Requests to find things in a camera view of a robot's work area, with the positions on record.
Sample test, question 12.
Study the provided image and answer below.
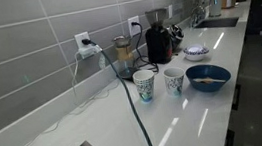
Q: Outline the small patterned bowl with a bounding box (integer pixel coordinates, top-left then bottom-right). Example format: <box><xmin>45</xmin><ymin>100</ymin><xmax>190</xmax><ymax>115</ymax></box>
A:
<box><xmin>182</xmin><ymin>42</ymin><xmax>211</xmax><ymax>64</ymax></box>

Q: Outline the blue bowl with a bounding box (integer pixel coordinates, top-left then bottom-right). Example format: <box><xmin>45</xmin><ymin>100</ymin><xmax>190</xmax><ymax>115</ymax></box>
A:
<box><xmin>184</xmin><ymin>61</ymin><xmax>234</xmax><ymax>96</ymax></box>

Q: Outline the white canister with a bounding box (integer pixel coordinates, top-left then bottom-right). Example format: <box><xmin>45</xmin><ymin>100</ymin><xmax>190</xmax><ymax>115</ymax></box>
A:
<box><xmin>207</xmin><ymin>0</ymin><xmax>225</xmax><ymax>18</ymax></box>

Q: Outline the chrome faucet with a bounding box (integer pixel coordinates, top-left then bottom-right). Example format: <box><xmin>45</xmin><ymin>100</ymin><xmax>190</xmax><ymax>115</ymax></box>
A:
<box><xmin>187</xmin><ymin>0</ymin><xmax>222</xmax><ymax>28</ymax></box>

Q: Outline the pale yellow food piece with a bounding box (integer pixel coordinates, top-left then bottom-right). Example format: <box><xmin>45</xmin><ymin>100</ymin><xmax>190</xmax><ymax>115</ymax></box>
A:
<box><xmin>192</xmin><ymin>74</ymin><xmax>227</xmax><ymax>87</ymax></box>

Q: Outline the chrome kettle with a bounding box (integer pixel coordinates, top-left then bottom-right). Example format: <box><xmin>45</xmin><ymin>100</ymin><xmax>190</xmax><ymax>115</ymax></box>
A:
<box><xmin>166</xmin><ymin>22</ymin><xmax>187</xmax><ymax>53</ymax></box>

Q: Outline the patterned paper cup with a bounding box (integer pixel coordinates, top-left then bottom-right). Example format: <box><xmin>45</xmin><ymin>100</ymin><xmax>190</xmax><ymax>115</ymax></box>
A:
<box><xmin>132</xmin><ymin>67</ymin><xmax>159</xmax><ymax>105</ymax></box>
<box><xmin>162</xmin><ymin>66</ymin><xmax>188</xmax><ymax>99</ymax></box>

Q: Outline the glass pour-over carafe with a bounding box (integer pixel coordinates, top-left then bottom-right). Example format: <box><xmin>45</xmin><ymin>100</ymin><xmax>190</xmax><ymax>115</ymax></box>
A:
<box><xmin>111</xmin><ymin>34</ymin><xmax>138</xmax><ymax>73</ymax></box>

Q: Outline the black coffee scale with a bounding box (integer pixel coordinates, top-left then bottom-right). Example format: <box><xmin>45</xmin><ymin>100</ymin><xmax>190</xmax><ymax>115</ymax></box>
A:
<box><xmin>116</xmin><ymin>65</ymin><xmax>142</xmax><ymax>83</ymax></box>

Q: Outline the white plug adapter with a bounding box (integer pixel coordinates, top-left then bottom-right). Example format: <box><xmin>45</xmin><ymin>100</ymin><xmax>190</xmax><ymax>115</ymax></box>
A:
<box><xmin>77</xmin><ymin>43</ymin><xmax>104</xmax><ymax>61</ymax></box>

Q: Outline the white wall outlet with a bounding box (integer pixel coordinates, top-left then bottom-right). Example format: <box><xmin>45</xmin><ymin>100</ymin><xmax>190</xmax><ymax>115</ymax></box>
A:
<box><xmin>74</xmin><ymin>31</ymin><xmax>92</xmax><ymax>52</ymax></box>
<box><xmin>126</xmin><ymin>15</ymin><xmax>143</xmax><ymax>38</ymax></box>
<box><xmin>166</xmin><ymin>4</ymin><xmax>175</xmax><ymax>20</ymax></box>

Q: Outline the black grinder power cord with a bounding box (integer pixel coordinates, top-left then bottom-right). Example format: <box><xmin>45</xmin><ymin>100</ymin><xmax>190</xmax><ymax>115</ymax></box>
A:
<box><xmin>129</xmin><ymin>19</ymin><xmax>161</xmax><ymax>76</ymax></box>

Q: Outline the dark green power cable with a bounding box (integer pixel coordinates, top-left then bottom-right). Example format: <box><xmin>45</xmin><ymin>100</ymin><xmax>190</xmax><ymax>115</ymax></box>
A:
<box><xmin>80</xmin><ymin>30</ymin><xmax>157</xmax><ymax>146</ymax></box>

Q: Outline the thin white cable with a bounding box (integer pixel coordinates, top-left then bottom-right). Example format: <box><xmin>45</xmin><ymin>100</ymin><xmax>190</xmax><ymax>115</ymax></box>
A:
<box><xmin>0</xmin><ymin>46</ymin><xmax>129</xmax><ymax>146</ymax></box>

